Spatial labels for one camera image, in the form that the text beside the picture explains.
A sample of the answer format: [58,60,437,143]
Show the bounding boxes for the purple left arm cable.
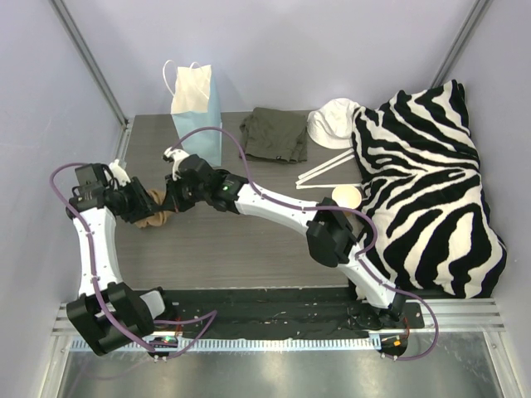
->
[49,162,219,358]

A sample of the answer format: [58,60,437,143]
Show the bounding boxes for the zebra striped blanket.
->
[352,80,508,299]

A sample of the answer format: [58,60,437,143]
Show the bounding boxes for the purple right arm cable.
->
[168,126,440,362]

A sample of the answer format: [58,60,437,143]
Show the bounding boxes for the brown cardboard cup carrier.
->
[134,189,172,228]

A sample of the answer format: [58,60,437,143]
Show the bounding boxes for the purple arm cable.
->
[168,126,440,362]
[49,162,219,358]

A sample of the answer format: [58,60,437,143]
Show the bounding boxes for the white slotted cable duct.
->
[70,335,381,353]

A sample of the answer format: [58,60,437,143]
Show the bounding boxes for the light blue paper bag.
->
[162,60,222,167]

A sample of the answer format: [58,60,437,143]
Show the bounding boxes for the olive green folded cloth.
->
[240,107,308,164]

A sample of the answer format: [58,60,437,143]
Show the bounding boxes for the white bucket hat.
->
[307,98,361,150]

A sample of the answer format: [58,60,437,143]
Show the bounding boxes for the white paper straws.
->
[295,149,361,190]

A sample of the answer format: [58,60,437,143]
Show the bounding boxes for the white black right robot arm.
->
[163,149,406,328]

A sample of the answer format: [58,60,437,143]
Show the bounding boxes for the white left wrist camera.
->
[109,159,130,186]

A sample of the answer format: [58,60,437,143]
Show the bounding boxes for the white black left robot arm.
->
[66,160,177,356]

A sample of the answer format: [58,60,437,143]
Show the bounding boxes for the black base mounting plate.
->
[159,286,425,340]

